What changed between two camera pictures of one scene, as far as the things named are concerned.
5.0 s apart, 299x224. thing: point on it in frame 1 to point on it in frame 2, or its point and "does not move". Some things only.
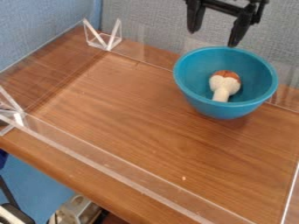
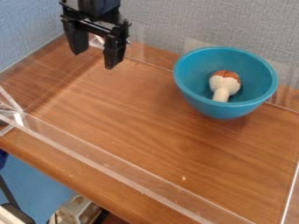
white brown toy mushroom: x=224 y=82 does not move
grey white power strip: x=78 y=211 does not move
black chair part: x=12 y=205 does not move
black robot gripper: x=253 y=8 to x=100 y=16
